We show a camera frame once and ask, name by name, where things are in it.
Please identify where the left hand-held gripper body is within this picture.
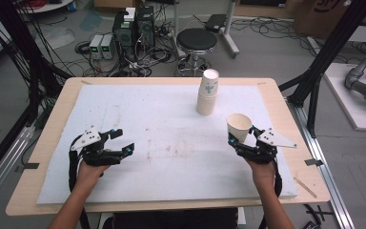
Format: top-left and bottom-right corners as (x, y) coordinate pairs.
(70, 125), (126, 167)

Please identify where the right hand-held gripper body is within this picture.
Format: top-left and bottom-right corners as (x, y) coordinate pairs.
(235, 127), (298, 165)

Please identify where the white paper cup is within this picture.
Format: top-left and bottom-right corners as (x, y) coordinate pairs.
(225, 113), (254, 144)

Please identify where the stack of paper cups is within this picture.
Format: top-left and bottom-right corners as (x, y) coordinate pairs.
(195, 68), (220, 116)

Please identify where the person's right hand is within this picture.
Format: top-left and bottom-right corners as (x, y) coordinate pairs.
(245, 157), (276, 186)

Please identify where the person's left hand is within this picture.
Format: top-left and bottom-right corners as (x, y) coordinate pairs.
(75, 159), (112, 189)

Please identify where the white foam mat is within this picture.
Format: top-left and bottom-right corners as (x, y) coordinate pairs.
(36, 83), (299, 205)

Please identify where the black tape piece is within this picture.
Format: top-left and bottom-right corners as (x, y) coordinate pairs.
(14, 162), (40, 173)
(304, 157), (325, 167)

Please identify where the light wooden table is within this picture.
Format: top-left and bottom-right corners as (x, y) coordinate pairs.
(5, 76), (332, 218)

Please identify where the thin wooden stick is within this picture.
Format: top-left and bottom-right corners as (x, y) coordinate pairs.
(293, 177), (318, 199)

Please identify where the person's dark clothing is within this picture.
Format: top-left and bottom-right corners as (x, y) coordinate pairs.
(102, 207), (239, 229)

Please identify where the white floor board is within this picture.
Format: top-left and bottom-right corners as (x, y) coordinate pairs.
(323, 62), (366, 133)

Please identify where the grey power supply unit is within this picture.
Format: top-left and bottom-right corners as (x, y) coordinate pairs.
(100, 33), (115, 61)
(89, 34), (105, 61)

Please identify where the black computer tower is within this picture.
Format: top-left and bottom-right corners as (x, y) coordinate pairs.
(112, 10), (138, 62)
(135, 5), (156, 50)

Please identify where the white metal stand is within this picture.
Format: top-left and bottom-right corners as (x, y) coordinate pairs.
(221, 0), (241, 59)

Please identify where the black round stool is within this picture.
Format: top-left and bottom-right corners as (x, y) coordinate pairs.
(174, 27), (219, 77)

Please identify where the flat black device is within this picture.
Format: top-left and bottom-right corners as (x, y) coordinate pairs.
(204, 13), (229, 33)

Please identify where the small white box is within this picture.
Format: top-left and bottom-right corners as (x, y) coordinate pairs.
(123, 7), (137, 23)

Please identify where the brown cardboard box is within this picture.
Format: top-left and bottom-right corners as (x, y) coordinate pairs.
(293, 0), (352, 40)

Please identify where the white round table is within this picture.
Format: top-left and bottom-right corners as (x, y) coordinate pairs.
(16, 0), (74, 14)

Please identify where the aluminium floor rail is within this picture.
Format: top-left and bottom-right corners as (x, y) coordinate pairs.
(286, 97), (357, 229)
(0, 124), (36, 213)

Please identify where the tangle of floor cables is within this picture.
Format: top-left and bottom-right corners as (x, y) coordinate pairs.
(73, 9), (185, 78)

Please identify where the black floor bracket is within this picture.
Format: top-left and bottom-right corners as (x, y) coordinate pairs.
(302, 203), (334, 229)

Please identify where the black metal frame post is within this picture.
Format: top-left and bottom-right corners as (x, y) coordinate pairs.
(278, 0), (366, 138)
(0, 0), (72, 189)

